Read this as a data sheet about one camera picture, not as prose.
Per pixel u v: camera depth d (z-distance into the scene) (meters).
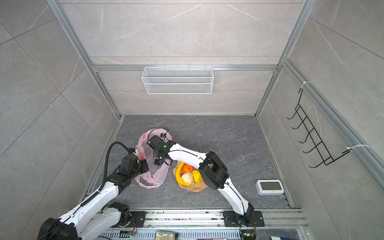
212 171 0.54
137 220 0.73
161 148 0.68
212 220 0.75
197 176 0.82
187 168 0.86
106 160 0.60
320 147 0.64
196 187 0.81
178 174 0.81
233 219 0.74
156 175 0.84
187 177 0.80
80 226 0.42
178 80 1.01
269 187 0.80
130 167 0.65
